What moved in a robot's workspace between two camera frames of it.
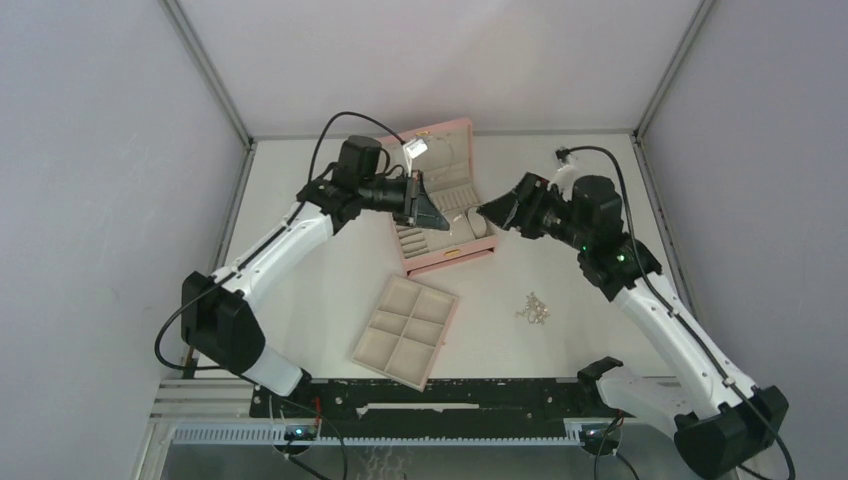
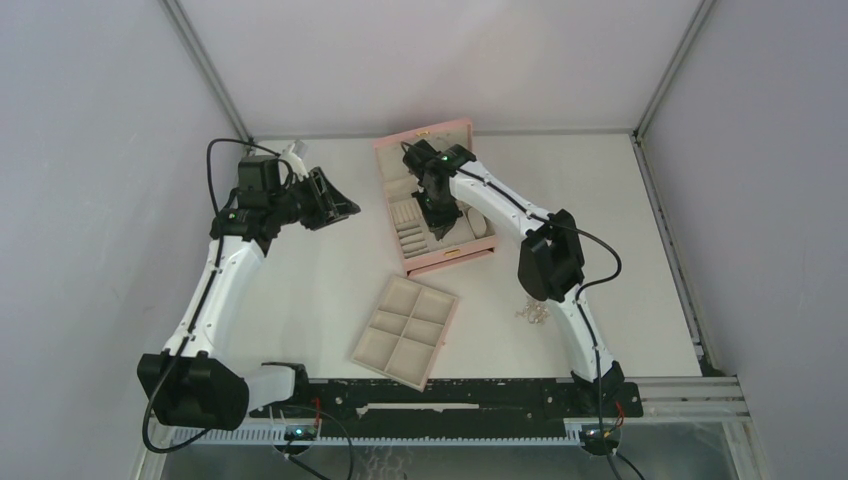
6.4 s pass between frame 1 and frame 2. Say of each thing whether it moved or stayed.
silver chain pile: stayed
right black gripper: moved
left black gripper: moved
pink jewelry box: stayed
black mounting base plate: stayed
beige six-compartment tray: stayed
